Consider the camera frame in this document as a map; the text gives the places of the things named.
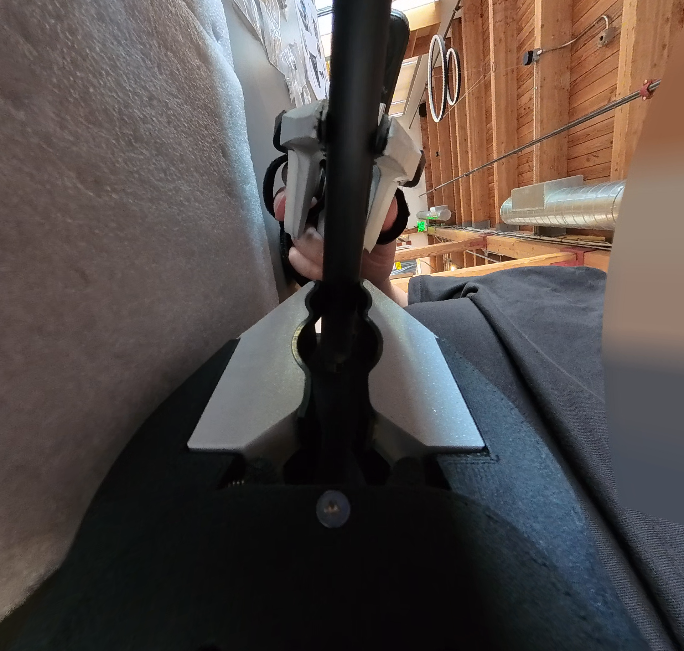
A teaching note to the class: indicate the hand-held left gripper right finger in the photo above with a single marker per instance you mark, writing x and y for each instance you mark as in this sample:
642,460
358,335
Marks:
422,389

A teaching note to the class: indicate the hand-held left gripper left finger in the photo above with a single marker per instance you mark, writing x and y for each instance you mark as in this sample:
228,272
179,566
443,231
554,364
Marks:
251,389

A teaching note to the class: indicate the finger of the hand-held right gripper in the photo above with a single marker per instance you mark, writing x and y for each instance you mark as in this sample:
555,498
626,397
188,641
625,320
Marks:
299,180
395,159

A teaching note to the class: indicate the black electric screwdriver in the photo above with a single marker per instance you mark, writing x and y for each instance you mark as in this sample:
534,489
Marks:
347,127

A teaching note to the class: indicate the person's right hand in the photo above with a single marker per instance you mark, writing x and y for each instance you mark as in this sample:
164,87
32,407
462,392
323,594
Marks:
307,261

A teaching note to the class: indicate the clear tube light fixture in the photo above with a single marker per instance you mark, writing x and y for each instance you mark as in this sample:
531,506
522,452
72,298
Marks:
437,213

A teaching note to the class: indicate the person's black shirt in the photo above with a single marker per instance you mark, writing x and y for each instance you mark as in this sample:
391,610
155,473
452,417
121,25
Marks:
534,367

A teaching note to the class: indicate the dark junction box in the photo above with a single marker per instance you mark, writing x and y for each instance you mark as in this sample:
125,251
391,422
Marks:
530,57

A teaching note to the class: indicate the metal threaded rod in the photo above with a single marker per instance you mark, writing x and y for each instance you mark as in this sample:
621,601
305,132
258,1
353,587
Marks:
534,140

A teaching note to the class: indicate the metal conduit pipe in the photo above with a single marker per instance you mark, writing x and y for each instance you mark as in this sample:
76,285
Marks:
574,41

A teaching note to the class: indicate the white foam sheet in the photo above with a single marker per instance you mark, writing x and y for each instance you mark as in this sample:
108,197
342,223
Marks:
107,234

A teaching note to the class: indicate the group of wall posters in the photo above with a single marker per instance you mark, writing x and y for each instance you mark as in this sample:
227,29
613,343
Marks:
267,9

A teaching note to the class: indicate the large silver air duct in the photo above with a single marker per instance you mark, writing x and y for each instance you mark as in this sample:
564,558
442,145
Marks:
566,207

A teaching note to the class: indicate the red steel bracket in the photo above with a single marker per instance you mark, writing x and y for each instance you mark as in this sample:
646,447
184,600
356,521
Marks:
576,258

